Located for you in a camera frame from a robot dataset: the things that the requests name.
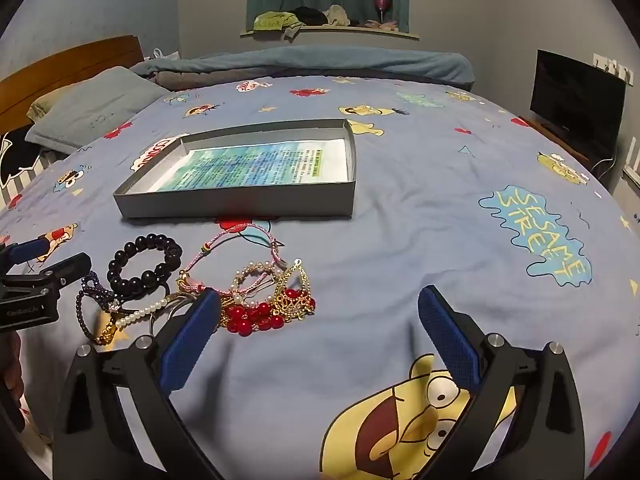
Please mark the black cloth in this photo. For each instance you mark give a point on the black cloth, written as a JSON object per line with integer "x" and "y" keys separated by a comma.
{"x": 307, "y": 15}

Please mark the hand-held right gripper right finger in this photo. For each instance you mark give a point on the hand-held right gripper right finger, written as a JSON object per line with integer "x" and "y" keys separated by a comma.
{"x": 447, "y": 335}

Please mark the green cloth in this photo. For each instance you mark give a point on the green cloth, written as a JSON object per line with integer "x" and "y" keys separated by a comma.
{"x": 272, "y": 21}

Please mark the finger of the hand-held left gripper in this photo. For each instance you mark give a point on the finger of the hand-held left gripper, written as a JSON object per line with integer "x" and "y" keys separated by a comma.
{"x": 27, "y": 251}
{"x": 67, "y": 269}

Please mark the grey cardboard box tray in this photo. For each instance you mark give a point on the grey cardboard box tray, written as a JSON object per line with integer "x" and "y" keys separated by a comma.
{"x": 240, "y": 205}

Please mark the window sill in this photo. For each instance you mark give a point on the window sill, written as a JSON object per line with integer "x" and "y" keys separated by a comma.
{"x": 350, "y": 31}

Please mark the printed paper sheet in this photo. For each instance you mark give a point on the printed paper sheet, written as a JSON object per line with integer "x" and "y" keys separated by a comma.
{"x": 250, "y": 165}

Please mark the wooden headboard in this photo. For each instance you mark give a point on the wooden headboard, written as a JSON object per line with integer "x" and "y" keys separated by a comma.
{"x": 50, "y": 70}

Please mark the small pink items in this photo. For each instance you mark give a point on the small pink items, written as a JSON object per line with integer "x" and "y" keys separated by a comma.
{"x": 382, "y": 24}

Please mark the blue blanket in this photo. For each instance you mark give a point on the blue blanket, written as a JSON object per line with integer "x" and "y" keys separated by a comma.
{"x": 300, "y": 62}

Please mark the grey pillow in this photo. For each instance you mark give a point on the grey pillow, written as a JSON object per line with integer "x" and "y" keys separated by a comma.
{"x": 95, "y": 105}

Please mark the grey blanket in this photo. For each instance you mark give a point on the grey blanket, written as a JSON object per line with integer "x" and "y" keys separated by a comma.
{"x": 200, "y": 80}

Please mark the white plastic bag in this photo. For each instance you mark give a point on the white plastic bag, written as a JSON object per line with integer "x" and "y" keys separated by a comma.
{"x": 160, "y": 54}

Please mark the gold teardrop jewelry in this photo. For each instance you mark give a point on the gold teardrop jewelry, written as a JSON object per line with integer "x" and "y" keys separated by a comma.
{"x": 292, "y": 302}

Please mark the yellow pillow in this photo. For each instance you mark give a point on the yellow pillow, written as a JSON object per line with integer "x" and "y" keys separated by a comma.
{"x": 42, "y": 102}

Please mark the person's left hand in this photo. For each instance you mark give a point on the person's left hand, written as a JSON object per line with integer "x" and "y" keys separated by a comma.
{"x": 10, "y": 367}

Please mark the wooden television stand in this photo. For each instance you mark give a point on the wooden television stand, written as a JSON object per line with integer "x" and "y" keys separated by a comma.
{"x": 565, "y": 142}

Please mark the beige cloth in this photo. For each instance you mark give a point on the beige cloth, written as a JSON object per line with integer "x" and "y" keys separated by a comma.
{"x": 336, "y": 14}

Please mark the black television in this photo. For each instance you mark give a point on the black television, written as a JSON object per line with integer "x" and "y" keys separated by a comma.
{"x": 575, "y": 95}

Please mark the wall hook rack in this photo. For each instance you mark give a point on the wall hook rack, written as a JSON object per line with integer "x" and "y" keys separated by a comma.
{"x": 612, "y": 67}

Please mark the striped black print pillow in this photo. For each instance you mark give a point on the striped black print pillow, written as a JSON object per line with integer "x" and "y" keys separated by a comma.
{"x": 20, "y": 160}

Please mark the cartoon printed bed sheet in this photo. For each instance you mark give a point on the cartoon printed bed sheet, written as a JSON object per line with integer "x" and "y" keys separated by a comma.
{"x": 400, "y": 240}

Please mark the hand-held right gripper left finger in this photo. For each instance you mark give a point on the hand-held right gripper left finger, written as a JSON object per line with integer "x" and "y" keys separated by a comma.
{"x": 192, "y": 340}

